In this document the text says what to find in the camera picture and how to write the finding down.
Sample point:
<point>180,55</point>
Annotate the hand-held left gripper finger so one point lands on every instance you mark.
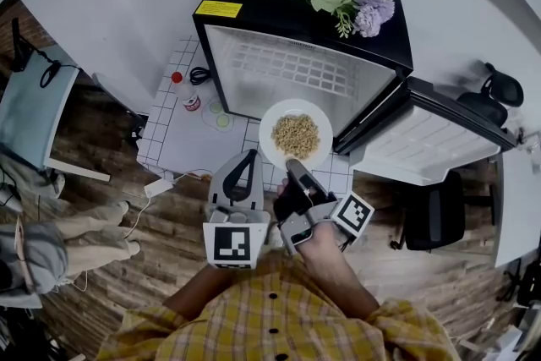
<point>258,182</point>
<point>219,179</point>

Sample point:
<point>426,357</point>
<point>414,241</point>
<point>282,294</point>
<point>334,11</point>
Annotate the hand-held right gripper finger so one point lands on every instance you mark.
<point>301,175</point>

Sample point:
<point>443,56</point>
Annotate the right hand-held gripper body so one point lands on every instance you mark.
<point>296,207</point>

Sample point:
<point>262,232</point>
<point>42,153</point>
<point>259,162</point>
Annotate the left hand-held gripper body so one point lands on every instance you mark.
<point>236,215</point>

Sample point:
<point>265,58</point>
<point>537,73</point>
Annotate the tan bean food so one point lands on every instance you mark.
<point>296,135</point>

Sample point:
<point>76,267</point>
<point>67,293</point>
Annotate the white plate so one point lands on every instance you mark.
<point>268,139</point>

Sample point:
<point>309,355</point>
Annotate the person's left forearm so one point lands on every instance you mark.
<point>198,291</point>

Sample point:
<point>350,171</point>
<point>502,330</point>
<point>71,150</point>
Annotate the person's right forearm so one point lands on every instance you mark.
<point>334,266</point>

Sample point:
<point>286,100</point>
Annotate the white grid tablecloth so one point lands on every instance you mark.
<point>190,148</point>

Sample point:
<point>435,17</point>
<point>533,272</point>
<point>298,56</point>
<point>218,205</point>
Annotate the white power adapter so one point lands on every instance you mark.
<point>158,187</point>

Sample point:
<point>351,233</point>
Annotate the clear bottle with red cap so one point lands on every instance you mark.
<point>186,93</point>

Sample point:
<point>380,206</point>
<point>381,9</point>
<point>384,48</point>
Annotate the yellow plaid shirt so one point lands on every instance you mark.
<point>274,325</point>

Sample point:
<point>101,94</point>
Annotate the purple artificial flower bouquet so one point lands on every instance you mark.
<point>367,8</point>

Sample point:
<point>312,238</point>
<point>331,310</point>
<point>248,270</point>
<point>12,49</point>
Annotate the pale blue side table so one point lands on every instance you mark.
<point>29,110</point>

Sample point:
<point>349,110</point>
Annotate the black office chair with headrest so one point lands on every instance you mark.
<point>503,89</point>

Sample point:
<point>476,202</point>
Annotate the white desk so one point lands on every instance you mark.
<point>520,203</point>

